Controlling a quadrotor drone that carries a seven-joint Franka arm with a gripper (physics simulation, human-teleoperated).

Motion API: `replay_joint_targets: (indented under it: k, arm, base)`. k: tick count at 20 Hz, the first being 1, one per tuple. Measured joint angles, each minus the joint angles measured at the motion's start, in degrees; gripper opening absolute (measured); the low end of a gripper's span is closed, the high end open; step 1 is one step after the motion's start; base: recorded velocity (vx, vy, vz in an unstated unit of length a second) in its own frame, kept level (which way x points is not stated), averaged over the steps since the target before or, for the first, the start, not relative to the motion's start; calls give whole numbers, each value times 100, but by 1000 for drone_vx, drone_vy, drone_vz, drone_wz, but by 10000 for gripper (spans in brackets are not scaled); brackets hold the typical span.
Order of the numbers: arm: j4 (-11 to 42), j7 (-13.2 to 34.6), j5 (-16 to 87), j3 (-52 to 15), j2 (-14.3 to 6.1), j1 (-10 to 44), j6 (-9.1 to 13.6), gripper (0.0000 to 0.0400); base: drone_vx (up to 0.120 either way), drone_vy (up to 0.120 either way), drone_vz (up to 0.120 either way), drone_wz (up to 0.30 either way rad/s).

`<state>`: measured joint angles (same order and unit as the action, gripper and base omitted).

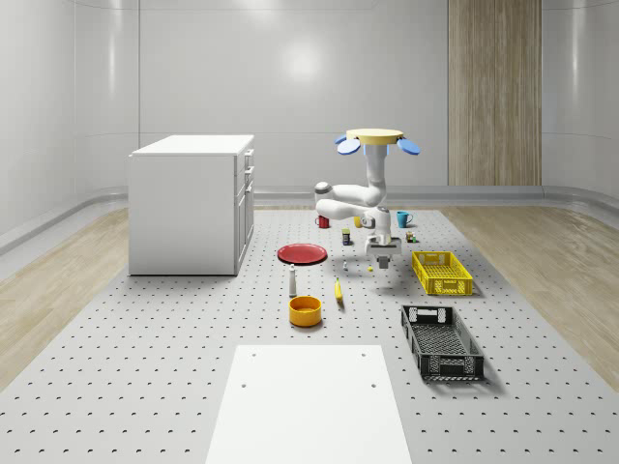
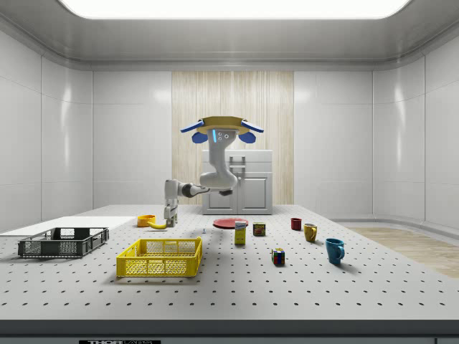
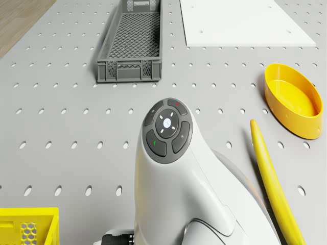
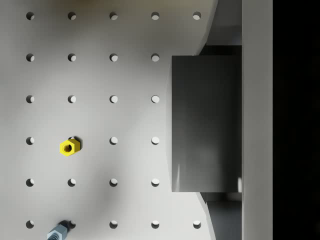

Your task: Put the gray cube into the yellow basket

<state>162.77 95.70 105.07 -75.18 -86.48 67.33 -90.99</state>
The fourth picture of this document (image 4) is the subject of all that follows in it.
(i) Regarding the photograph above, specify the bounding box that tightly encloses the grey bolt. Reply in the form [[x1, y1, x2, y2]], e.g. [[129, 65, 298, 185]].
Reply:
[[46, 220, 69, 240]]

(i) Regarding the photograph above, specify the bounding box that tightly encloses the yellow hex nut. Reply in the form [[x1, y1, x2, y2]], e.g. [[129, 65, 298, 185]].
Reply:
[[59, 138, 81, 157]]

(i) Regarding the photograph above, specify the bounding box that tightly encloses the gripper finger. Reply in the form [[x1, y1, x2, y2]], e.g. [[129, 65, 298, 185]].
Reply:
[[171, 45, 243, 125], [171, 123, 243, 201]]

